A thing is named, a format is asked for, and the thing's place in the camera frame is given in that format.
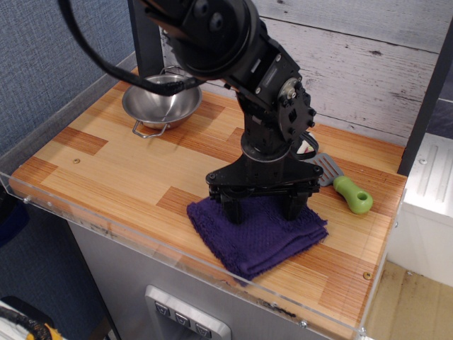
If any plush sushi roll toy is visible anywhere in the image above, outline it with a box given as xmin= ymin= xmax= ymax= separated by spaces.
xmin=296 ymin=132 xmax=319 ymax=160

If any black cable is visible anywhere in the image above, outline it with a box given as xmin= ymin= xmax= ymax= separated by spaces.
xmin=58 ymin=0 xmax=206 ymax=96

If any white metal cabinet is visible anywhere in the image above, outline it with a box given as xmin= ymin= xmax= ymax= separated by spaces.
xmin=387 ymin=133 xmax=452 ymax=286

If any silver dispenser button panel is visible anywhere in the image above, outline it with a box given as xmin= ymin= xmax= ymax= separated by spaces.
xmin=144 ymin=285 xmax=232 ymax=339

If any purple towel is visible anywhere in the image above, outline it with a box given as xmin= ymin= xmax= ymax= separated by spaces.
xmin=187 ymin=196 xmax=328 ymax=281

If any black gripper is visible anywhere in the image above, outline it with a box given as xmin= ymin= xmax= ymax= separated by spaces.
xmin=206 ymin=145 xmax=323 ymax=224

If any clear acrylic table guard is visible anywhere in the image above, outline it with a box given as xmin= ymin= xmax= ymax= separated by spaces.
xmin=1 ymin=51 xmax=405 ymax=339

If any grey spatula green handle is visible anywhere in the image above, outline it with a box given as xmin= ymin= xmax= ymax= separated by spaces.
xmin=306 ymin=153 xmax=374 ymax=215

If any steel bowl with handles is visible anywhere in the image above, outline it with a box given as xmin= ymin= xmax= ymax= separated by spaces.
xmin=122 ymin=86 xmax=202 ymax=139

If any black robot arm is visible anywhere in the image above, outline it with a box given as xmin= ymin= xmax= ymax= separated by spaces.
xmin=144 ymin=1 xmax=322 ymax=223

